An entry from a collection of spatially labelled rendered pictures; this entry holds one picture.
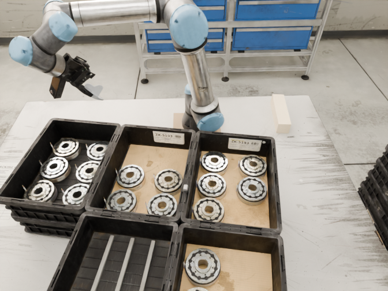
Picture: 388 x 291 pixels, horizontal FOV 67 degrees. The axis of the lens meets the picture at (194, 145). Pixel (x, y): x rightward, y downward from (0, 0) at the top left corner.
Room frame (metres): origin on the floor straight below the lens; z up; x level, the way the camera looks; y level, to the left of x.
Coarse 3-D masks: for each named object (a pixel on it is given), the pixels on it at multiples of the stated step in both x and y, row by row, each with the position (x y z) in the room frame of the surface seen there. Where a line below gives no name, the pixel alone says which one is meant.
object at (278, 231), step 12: (204, 132) 0.81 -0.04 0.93; (216, 132) 0.81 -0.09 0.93; (192, 156) 0.69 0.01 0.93; (276, 156) 0.68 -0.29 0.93; (192, 168) 0.65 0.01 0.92; (276, 168) 0.63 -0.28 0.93; (276, 180) 0.58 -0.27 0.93; (276, 192) 0.53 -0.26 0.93; (276, 204) 0.49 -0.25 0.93; (276, 216) 0.45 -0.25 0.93; (240, 228) 0.42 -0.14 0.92; (264, 228) 0.41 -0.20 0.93
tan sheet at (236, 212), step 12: (228, 156) 0.77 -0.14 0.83; (240, 156) 0.77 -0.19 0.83; (228, 168) 0.72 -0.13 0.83; (228, 180) 0.66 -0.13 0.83; (240, 180) 0.66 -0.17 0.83; (264, 180) 0.66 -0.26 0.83; (228, 192) 0.60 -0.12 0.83; (228, 204) 0.55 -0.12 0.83; (240, 204) 0.55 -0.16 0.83; (264, 204) 0.55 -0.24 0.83; (192, 216) 0.51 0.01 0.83; (228, 216) 0.51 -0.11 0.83; (240, 216) 0.51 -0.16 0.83; (252, 216) 0.51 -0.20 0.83; (264, 216) 0.51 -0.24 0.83
